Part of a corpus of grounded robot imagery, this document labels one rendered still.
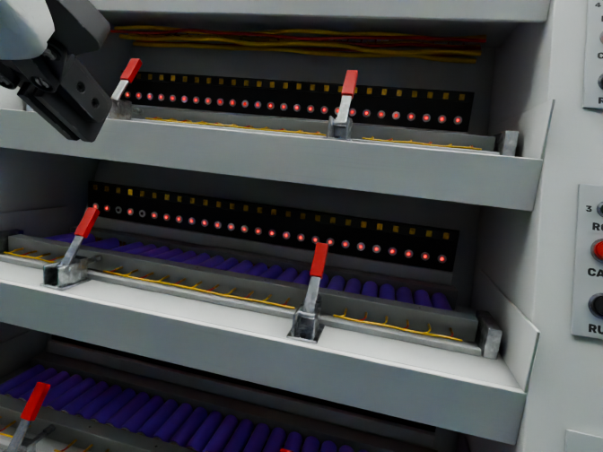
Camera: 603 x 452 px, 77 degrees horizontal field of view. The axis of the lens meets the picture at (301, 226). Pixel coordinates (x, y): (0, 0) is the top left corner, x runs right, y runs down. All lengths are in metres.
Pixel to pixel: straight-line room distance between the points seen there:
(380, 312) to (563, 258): 0.16
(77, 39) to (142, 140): 0.26
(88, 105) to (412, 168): 0.26
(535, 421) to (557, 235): 0.14
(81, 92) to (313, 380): 0.27
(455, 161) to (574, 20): 0.17
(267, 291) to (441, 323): 0.18
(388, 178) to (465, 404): 0.20
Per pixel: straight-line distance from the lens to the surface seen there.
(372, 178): 0.37
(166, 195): 0.59
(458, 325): 0.41
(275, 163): 0.38
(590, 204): 0.39
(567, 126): 0.41
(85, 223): 0.48
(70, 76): 0.24
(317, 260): 0.37
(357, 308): 0.40
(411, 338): 0.38
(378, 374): 0.34
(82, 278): 0.49
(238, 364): 0.37
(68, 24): 0.20
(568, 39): 0.45
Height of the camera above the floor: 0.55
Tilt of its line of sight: 10 degrees up
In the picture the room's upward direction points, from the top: 10 degrees clockwise
